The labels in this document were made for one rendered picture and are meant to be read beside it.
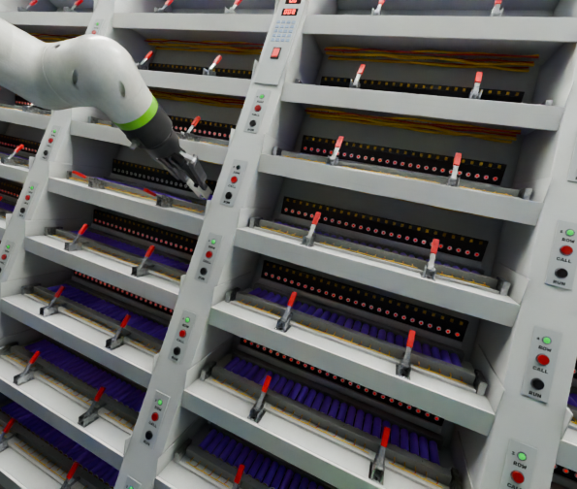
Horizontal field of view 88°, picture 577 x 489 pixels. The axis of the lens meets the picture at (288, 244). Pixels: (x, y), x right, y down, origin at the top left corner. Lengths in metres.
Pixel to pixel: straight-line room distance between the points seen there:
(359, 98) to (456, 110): 0.21
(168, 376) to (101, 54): 0.66
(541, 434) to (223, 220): 0.75
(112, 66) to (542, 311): 0.84
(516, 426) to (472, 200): 0.41
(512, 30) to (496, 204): 0.39
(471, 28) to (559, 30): 0.16
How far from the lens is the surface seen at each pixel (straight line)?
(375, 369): 0.67
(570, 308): 0.73
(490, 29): 0.93
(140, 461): 0.93
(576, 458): 0.77
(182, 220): 0.84
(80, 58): 0.63
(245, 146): 0.82
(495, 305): 0.69
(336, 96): 0.83
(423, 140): 0.98
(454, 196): 0.71
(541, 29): 0.94
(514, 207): 0.74
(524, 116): 0.82
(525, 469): 0.74
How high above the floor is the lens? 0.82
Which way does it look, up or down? 5 degrees up
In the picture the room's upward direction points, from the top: 17 degrees clockwise
